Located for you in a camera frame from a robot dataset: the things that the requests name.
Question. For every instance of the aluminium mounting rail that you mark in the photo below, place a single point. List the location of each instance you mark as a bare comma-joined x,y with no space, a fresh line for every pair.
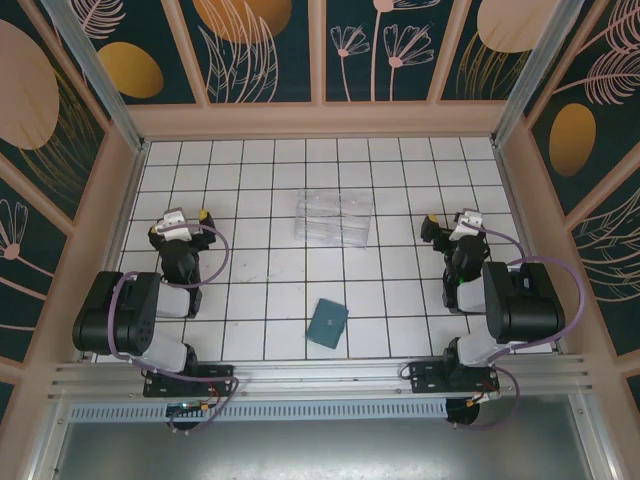
320,375

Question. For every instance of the small green controller board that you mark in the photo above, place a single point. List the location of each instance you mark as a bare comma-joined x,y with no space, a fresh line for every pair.
187,407

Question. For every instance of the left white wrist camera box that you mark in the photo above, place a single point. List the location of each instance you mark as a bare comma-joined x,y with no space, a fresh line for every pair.
172,222

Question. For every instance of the aluminium table edge strip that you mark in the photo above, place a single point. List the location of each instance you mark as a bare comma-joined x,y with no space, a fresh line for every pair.
128,200
513,200

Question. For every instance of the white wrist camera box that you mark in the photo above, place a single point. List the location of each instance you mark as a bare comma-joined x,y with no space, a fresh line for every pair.
172,222
467,222

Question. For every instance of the teal card holder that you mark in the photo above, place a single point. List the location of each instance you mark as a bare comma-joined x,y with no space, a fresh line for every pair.
327,322

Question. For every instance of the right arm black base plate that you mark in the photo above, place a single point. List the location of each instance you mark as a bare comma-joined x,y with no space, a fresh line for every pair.
422,380

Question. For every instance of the aluminium corner post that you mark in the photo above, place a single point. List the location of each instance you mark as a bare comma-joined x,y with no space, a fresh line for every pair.
95,75
534,75

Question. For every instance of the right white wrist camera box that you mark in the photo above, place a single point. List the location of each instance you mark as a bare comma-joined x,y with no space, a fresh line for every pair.
467,222

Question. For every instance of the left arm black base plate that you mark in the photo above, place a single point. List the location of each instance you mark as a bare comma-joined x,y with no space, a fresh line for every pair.
220,380

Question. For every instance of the clear acrylic tray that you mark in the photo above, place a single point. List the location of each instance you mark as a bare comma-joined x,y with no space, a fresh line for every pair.
332,217

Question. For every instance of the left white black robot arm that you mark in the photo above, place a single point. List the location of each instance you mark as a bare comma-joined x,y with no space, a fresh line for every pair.
100,320

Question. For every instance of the grey metal sheet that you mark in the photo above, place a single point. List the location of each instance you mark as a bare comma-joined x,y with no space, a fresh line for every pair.
320,450

